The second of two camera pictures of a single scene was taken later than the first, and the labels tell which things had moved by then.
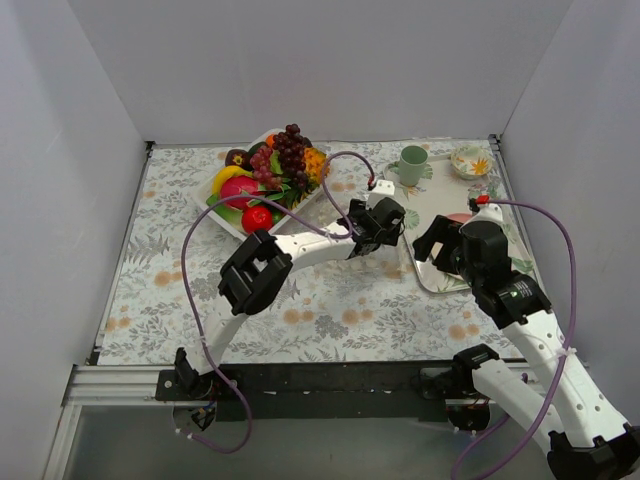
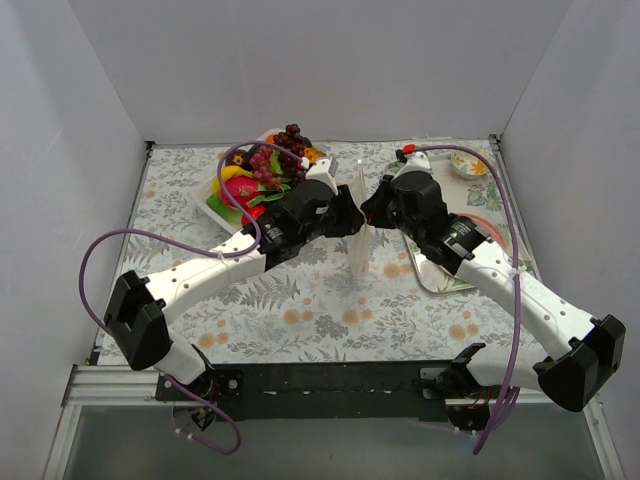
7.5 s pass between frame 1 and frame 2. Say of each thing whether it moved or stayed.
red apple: stayed
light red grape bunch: stayed
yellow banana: stayed
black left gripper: moved
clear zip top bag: moved
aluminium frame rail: stayed
